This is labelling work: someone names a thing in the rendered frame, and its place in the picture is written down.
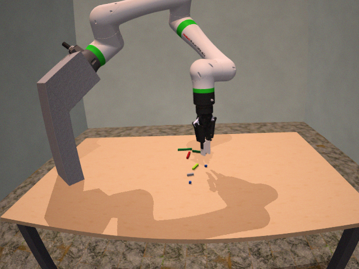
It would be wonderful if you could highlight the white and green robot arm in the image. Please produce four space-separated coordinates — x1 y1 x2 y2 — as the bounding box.
62 0 236 106

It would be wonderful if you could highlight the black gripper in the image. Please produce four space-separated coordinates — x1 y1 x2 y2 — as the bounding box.
192 105 217 156

